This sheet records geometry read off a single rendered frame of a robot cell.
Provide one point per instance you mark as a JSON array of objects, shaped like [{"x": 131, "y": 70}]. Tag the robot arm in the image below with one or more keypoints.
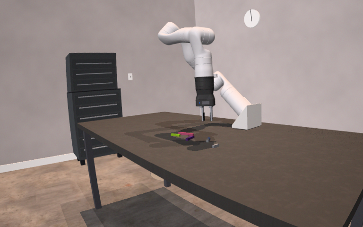
[{"x": 192, "y": 40}]

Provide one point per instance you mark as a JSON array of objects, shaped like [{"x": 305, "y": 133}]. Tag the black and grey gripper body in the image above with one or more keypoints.
[{"x": 204, "y": 84}]

